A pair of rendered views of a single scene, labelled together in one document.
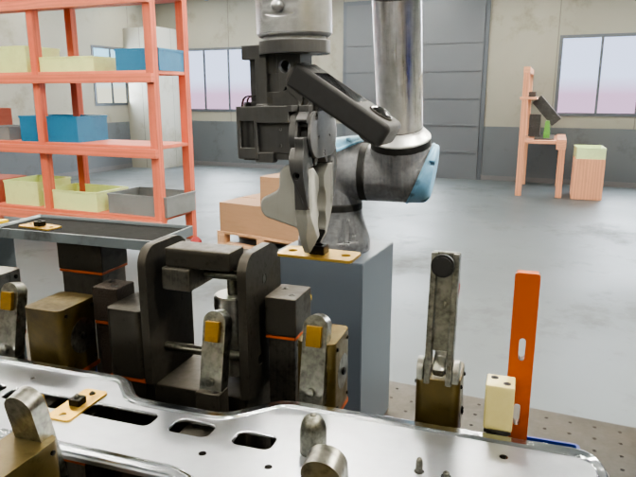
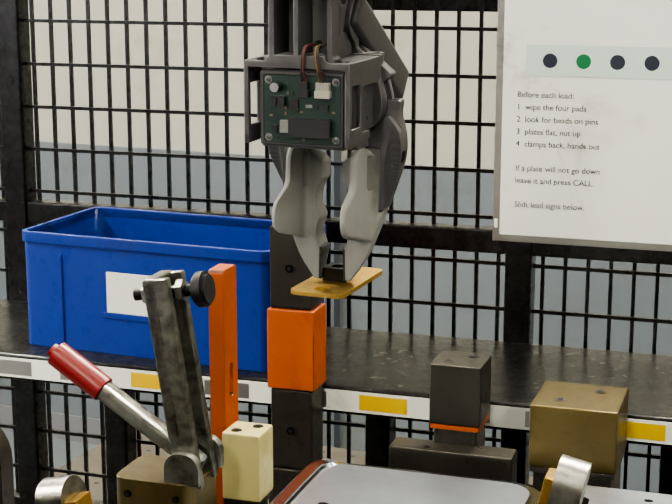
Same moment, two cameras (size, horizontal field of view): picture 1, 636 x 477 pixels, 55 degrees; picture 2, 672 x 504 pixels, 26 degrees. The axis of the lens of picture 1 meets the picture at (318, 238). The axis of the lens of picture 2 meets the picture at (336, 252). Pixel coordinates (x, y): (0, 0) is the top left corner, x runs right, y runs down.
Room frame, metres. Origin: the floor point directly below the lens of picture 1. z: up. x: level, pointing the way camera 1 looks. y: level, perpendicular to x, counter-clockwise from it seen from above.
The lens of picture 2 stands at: (0.64, 0.96, 1.47)
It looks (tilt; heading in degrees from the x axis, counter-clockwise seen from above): 12 degrees down; 269
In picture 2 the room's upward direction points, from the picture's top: straight up
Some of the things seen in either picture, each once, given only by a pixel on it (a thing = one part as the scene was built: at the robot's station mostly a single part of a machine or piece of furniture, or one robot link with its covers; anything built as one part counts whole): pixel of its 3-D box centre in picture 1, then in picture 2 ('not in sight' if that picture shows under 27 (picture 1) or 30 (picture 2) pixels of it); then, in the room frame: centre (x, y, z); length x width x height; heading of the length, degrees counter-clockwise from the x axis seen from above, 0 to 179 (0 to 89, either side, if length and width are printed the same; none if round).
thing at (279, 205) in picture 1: (287, 209); (353, 217); (0.62, 0.03, 1.30); 0.06 x 0.03 x 0.09; 68
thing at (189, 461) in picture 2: (421, 365); (182, 468); (0.75, -0.14, 1.06); 0.03 x 0.01 x 0.03; 161
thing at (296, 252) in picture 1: (319, 250); (338, 274); (0.63, 0.00, 1.25); 0.08 x 0.04 x 0.01; 68
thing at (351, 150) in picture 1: (338, 168); not in sight; (1.25, -0.04, 1.27); 0.13 x 0.12 x 0.14; 72
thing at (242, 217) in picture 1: (283, 208); not in sight; (5.79, 0.33, 0.35); 1.19 x 0.91 x 0.70; 67
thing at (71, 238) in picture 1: (91, 231); not in sight; (1.15, 0.44, 1.16); 0.37 x 0.14 x 0.02; 71
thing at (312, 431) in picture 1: (313, 437); not in sight; (0.65, 0.01, 1.02); 0.03 x 0.03 x 0.07
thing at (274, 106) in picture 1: (289, 103); (321, 53); (0.64, 0.03, 1.40); 0.09 x 0.08 x 0.12; 68
